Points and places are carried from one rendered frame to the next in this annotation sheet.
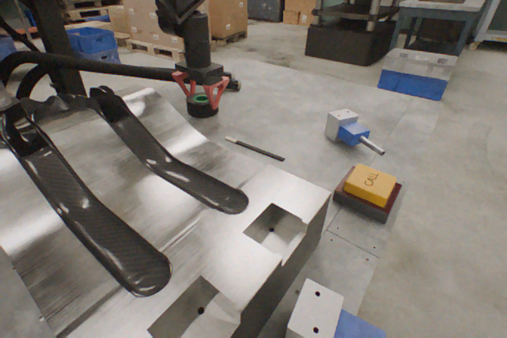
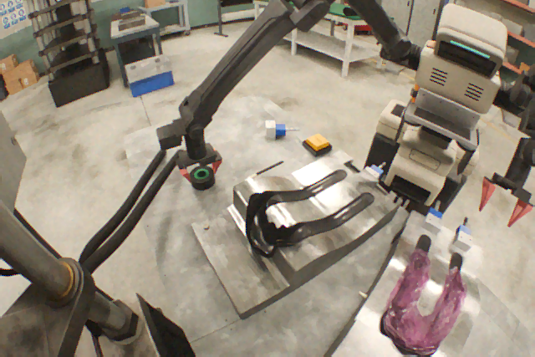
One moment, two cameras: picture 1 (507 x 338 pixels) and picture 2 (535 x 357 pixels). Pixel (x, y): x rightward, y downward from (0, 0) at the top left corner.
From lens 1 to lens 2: 67 cm
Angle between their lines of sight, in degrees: 55
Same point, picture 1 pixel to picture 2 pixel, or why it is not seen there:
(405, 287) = not seen: hidden behind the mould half
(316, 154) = (282, 149)
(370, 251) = not seen: hidden behind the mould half
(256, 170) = (323, 163)
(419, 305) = not seen: hidden behind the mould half
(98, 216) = (336, 216)
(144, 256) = (359, 201)
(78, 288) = (369, 215)
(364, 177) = (316, 140)
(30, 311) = (348, 260)
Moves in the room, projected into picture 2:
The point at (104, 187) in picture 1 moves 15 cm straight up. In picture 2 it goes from (322, 213) to (333, 169)
